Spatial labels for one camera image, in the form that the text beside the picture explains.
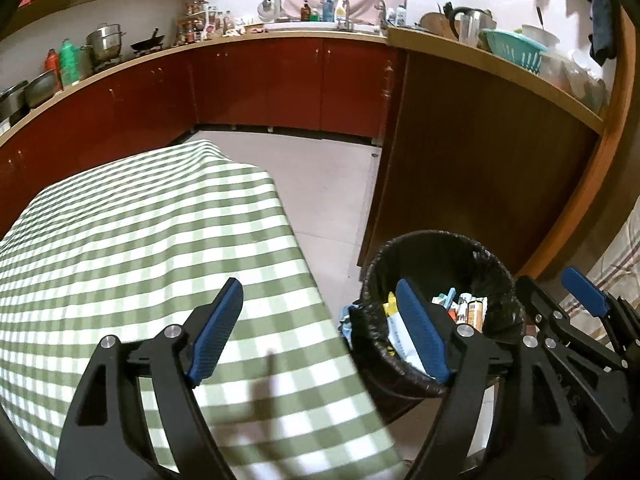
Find wooden bar counter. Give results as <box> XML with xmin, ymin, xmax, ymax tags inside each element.
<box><xmin>357</xmin><ymin>27</ymin><xmax>608</xmax><ymax>281</ymax></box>

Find gas stove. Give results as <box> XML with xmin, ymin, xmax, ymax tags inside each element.
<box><xmin>90</xmin><ymin>45</ymin><xmax>166</xmax><ymax>68</ymax></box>

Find dark metal bowl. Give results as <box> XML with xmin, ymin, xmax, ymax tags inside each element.
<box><xmin>24</xmin><ymin>70</ymin><xmax>58</xmax><ymax>108</ymax></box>

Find light blue plastic bag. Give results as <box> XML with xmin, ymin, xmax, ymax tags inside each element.
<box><xmin>337</xmin><ymin>305</ymin><xmax>359</xmax><ymax>337</ymax></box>

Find red thermos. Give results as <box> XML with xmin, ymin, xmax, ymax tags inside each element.
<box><xmin>44</xmin><ymin>49</ymin><xmax>62</xmax><ymax>88</ymax></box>

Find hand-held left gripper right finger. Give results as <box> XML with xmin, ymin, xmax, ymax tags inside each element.
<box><xmin>395</xmin><ymin>279</ymin><xmax>571</xmax><ymax>480</ymax></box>

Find green thermos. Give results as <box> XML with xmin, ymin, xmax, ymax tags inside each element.
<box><xmin>59</xmin><ymin>39</ymin><xmax>81</xmax><ymax>86</ymax></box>

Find red base cabinets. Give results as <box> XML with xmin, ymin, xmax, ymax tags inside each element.
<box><xmin>0</xmin><ymin>35</ymin><xmax>406</xmax><ymax>221</ymax></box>

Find discarded packets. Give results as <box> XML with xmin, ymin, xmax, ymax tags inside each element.
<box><xmin>387</xmin><ymin>310</ymin><xmax>428</xmax><ymax>373</ymax></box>

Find striped beige cloth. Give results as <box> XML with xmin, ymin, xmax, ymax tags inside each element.
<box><xmin>557</xmin><ymin>220</ymin><xmax>640</xmax><ymax>321</ymax></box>

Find steel steamer pot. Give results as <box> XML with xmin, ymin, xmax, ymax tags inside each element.
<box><xmin>82</xmin><ymin>22</ymin><xmax>126</xmax><ymax>63</ymax></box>

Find clear glass cup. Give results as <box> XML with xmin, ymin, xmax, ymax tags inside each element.
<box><xmin>460</xmin><ymin>12</ymin><xmax>481</xmax><ymax>46</ymax></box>

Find black trash bin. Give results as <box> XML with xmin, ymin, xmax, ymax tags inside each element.
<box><xmin>357</xmin><ymin>230</ymin><xmax>526</xmax><ymax>398</ymax></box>

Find green white checked tablecloth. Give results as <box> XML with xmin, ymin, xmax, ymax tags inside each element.
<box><xmin>0</xmin><ymin>139</ymin><xmax>406</xmax><ymax>480</ymax></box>

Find black cooking pot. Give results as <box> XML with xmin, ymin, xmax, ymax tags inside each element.
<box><xmin>0</xmin><ymin>80</ymin><xmax>30</xmax><ymax>121</ymax></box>

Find dark hanging cloth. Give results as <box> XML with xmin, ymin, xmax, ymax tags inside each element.
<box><xmin>570</xmin><ymin>0</ymin><xmax>621</xmax><ymax>63</ymax></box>

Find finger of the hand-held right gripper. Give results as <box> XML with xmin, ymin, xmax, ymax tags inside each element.
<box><xmin>560</xmin><ymin>267</ymin><xmax>640</xmax><ymax>356</ymax></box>
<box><xmin>516</xmin><ymin>275</ymin><xmax>591</xmax><ymax>356</ymax></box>

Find clear plastic containers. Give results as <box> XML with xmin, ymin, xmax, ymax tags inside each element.
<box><xmin>540</xmin><ymin>50</ymin><xmax>608</xmax><ymax>113</ymax></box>

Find brown bottle black cap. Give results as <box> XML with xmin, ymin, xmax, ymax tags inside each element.
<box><xmin>465</xmin><ymin>296</ymin><xmax>488</xmax><ymax>333</ymax></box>

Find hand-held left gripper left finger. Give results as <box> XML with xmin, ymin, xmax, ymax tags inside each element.
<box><xmin>54</xmin><ymin>277</ymin><xmax>245</xmax><ymax>480</ymax></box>

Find teal plastic basket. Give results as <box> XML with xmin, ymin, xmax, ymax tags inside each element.
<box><xmin>482</xmin><ymin>29</ymin><xmax>548</xmax><ymax>71</ymax></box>

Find white teal tube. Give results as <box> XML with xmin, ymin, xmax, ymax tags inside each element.
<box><xmin>432</xmin><ymin>287</ymin><xmax>458</xmax><ymax>311</ymax></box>

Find black wok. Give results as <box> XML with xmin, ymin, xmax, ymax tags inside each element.
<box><xmin>131</xmin><ymin>29</ymin><xmax>166</xmax><ymax>53</ymax></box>

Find tall chrome faucet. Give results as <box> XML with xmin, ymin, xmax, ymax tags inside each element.
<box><xmin>321</xmin><ymin>0</ymin><xmax>353</xmax><ymax>31</ymax></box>

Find white bowl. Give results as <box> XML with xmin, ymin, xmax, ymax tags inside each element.
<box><xmin>521</xmin><ymin>22</ymin><xmax>561</xmax><ymax>46</ymax></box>

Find wooden cutting board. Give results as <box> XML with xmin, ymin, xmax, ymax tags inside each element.
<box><xmin>419</xmin><ymin>11</ymin><xmax>458</xmax><ymax>38</ymax></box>

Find steel kettle black handle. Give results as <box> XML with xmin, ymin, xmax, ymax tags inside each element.
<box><xmin>446</xmin><ymin>6</ymin><xmax>496</xmax><ymax>43</ymax></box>

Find spice rack with bottles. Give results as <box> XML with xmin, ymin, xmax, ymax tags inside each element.
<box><xmin>176</xmin><ymin>0</ymin><xmax>211</xmax><ymax>46</ymax></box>

